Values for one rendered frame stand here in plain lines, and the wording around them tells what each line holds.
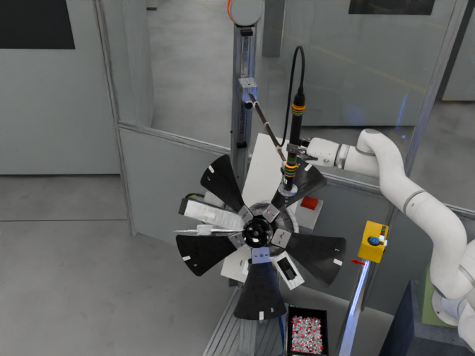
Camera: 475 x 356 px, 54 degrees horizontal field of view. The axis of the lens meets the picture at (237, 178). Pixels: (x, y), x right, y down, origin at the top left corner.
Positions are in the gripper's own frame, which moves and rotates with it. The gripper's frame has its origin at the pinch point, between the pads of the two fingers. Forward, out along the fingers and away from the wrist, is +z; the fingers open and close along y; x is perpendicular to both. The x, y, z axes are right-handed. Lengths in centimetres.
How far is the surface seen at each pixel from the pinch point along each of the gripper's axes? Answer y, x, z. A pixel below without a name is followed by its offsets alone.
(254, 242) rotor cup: -7.2, -46.2, 9.2
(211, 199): 14, -51, 38
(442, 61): 71, 10, -43
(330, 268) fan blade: -5, -50, -22
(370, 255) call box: 21, -64, -36
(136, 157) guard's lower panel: 71, -89, 115
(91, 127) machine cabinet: 117, -113, 186
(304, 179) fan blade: 15.2, -25.9, -2.8
